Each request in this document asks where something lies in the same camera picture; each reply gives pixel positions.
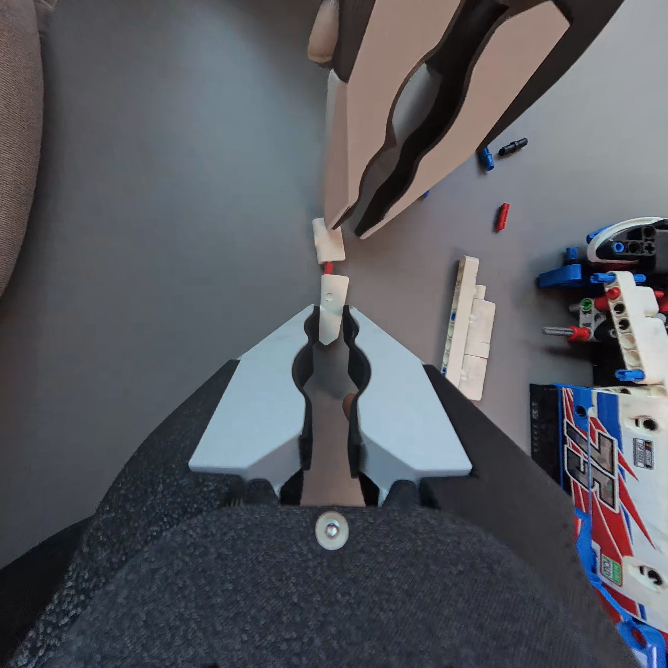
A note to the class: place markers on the small white connector brick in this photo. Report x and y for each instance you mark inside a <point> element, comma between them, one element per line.
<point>329,241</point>

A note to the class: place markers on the black connector pin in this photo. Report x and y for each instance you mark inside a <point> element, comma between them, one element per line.
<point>513,146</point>

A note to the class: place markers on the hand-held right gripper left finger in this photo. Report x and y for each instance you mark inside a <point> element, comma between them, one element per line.
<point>250,417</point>

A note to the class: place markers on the person's left hand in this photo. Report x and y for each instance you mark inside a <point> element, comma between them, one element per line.
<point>321,31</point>

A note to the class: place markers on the white beam and panel assembly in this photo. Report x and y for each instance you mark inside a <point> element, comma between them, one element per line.
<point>477,334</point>

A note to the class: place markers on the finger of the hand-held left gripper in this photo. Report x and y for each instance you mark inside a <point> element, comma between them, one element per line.
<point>496,88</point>
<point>375,94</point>

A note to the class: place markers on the toy brick race car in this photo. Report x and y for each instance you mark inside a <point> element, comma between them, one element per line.
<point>616,443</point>

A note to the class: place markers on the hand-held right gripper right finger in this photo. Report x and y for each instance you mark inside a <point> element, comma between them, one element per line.
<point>412,417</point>

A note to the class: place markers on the grey desk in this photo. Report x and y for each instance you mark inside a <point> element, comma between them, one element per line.
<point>182,208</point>

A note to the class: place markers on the white curved panel brick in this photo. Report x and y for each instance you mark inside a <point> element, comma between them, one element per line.
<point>333,308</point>

